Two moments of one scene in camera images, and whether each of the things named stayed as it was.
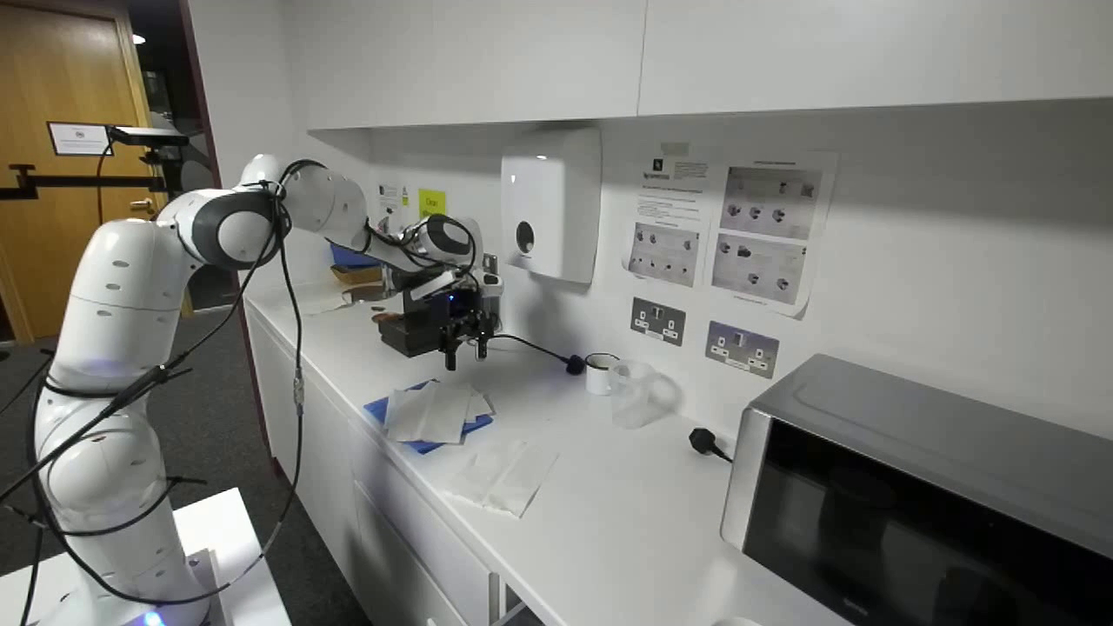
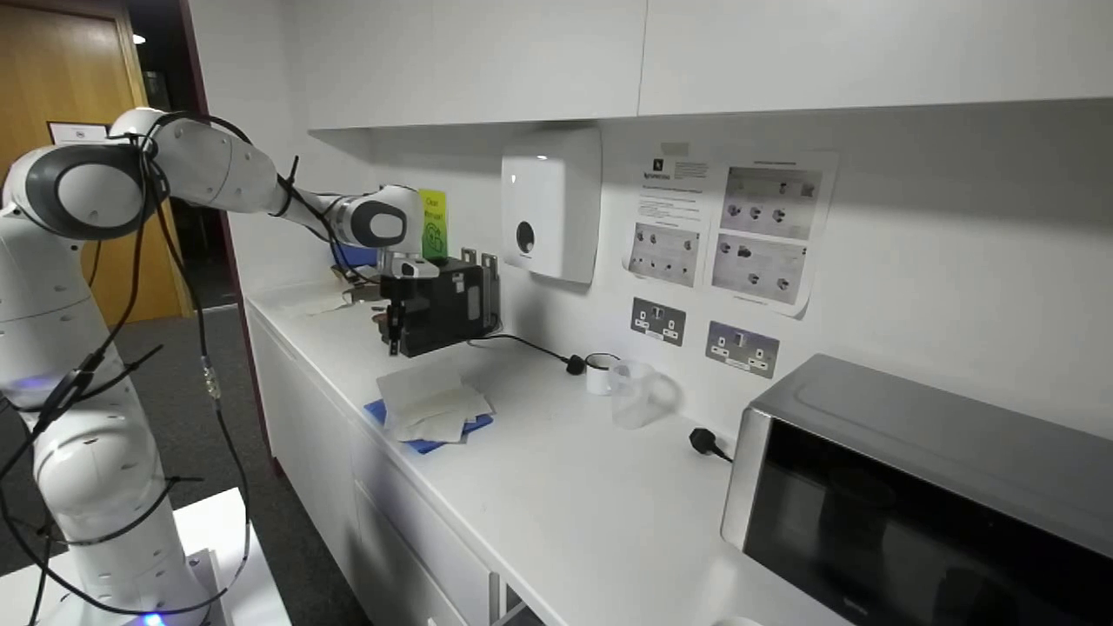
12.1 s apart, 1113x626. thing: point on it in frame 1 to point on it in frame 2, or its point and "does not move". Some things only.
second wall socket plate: [743, 350] does not move
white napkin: [513, 471] to [408, 387]
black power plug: [702, 442] does not move
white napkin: [436, 412] does not move
